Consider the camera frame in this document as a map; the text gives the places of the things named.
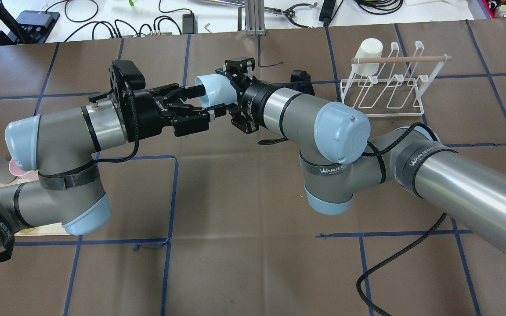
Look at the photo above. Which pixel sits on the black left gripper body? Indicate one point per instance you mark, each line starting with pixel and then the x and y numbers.
pixel 148 115

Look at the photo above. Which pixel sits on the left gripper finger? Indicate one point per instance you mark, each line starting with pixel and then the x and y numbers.
pixel 197 120
pixel 180 94

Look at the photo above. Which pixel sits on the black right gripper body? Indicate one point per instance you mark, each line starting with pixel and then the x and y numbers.
pixel 251 100

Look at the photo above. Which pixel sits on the light blue plastic cup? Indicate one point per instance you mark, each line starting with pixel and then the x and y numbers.
pixel 218 90

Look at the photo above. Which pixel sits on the white plastic cup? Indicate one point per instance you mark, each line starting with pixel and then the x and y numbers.
pixel 369 48

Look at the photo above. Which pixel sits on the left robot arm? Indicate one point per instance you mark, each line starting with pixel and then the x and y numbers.
pixel 66 148

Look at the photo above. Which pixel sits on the pink plastic cup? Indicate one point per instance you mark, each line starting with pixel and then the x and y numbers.
pixel 15 170

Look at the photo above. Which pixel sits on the black power adapter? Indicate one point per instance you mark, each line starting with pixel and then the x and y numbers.
pixel 327 11

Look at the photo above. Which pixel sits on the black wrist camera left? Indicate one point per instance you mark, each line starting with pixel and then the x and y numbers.
pixel 122 72

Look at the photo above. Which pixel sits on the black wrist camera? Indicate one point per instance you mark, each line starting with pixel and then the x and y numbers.
pixel 122 72
pixel 300 80

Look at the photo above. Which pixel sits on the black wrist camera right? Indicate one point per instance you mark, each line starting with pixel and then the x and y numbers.
pixel 300 80

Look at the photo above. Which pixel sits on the aluminium frame post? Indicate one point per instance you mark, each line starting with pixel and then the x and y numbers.
pixel 254 16

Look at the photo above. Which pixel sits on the white wire cup rack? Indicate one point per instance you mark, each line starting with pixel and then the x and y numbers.
pixel 396 90

